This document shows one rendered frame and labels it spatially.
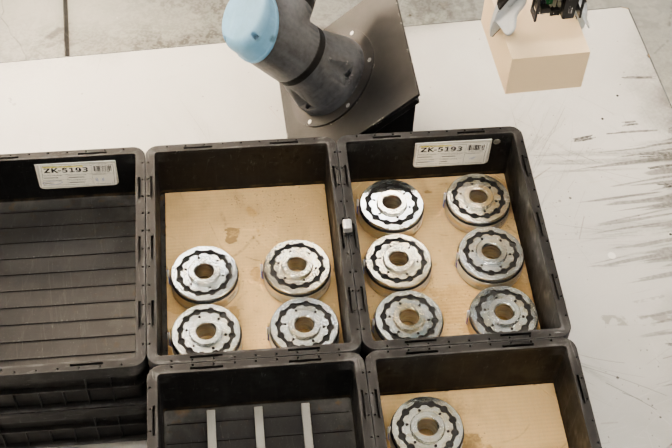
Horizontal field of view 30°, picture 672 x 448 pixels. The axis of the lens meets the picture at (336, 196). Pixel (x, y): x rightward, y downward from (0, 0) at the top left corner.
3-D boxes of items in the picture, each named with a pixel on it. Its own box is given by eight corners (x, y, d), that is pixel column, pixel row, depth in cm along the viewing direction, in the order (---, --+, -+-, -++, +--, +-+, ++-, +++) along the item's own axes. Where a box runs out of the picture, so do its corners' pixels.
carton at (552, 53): (480, 21, 200) (486, -15, 194) (553, 14, 202) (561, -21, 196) (505, 94, 191) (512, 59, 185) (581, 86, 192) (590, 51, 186)
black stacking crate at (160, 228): (152, 194, 206) (146, 149, 197) (332, 183, 209) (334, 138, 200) (155, 407, 182) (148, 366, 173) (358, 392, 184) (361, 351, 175)
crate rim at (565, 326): (334, 145, 201) (335, 135, 199) (518, 135, 204) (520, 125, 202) (362, 359, 177) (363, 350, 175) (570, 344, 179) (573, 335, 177)
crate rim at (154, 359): (146, 155, 199) (145, 145, 197) (334, 145, 201) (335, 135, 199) (148, 374, 174) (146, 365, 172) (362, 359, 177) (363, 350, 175)
